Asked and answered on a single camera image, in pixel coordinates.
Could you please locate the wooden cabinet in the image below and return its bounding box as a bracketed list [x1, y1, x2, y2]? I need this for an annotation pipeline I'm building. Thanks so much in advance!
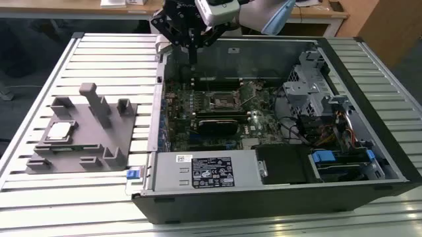
[336, 0, 422, 72]

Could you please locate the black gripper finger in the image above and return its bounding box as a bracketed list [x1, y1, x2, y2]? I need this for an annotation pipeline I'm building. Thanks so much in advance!
[151, 9, 189, 60]
[189, 22, 232, 65]

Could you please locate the grey power supply unit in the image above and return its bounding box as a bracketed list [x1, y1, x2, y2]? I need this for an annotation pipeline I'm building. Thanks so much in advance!
[142, 150, 265, 197]

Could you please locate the coloured power wire bundle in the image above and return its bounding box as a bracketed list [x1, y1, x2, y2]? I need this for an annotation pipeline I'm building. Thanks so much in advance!
[317, 111, 361, 149]

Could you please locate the silver CPU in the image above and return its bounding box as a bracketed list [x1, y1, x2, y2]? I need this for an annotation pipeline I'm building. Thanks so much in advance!
[46, 120, 79, 143]

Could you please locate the green motherboard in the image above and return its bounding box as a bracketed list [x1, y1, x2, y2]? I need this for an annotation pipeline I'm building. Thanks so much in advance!
[162, 80, 289, 153]

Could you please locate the wooden desk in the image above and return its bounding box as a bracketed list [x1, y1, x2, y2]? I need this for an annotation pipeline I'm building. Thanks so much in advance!
[0, 0, 350, 38]

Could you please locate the green RAM stick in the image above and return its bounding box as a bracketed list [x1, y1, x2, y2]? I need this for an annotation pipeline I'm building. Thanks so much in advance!
[50, 145, 86, 152]

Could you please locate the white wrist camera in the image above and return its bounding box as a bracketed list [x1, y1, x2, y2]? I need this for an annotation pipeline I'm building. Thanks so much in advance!
[194, 0, 244, 27]

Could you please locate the black graphics card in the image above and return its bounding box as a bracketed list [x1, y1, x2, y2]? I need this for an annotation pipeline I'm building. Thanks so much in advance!
[197, 118, 240, 135]

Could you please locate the black expansion slot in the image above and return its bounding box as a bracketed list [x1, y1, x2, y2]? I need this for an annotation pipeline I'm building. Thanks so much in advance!
[189, 145, 232, 152]

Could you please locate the silver heatsink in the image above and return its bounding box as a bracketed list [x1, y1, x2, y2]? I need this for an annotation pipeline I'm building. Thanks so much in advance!
[242, 138, 261, 149]

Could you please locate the grey parts rack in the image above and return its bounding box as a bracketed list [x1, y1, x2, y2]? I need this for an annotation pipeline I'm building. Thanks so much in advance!
[26, 82, 139, 175]

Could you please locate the blue disk carrier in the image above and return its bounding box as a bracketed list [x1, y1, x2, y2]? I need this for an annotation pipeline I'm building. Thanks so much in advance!
[310, 149, 368, 182]

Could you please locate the metal disk bay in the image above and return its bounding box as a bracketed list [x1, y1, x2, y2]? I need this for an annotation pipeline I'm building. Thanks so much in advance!
[282, 51, 330, 117]

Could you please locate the black RAM slot bank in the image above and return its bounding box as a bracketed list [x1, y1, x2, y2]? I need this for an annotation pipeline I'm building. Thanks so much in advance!
[193, 76, 241, 91]
[197, 111, 250, 119]

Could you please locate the black open PC case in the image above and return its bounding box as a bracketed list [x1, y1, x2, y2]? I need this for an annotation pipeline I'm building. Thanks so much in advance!
[131, 34, 422, 225]

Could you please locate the CPU socket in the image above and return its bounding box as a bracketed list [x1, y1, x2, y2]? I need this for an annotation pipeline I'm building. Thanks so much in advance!
[206, 90, 244, 111]

